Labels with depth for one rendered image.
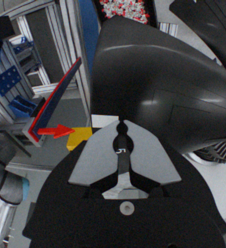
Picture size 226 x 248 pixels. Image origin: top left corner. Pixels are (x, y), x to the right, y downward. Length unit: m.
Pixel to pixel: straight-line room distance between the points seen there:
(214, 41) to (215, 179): 0.46
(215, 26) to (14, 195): 0.90
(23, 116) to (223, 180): 0.95
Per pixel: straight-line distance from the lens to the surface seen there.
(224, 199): 0.65
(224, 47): 0.34
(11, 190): 0.69
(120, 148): 0.17
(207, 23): 0.36
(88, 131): 0.44
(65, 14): 0.44
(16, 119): 0.72
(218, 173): 0.57
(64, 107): 1.48
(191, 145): 0.21
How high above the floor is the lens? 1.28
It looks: 43 degrees down
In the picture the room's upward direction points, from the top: 180 degrees clockwise
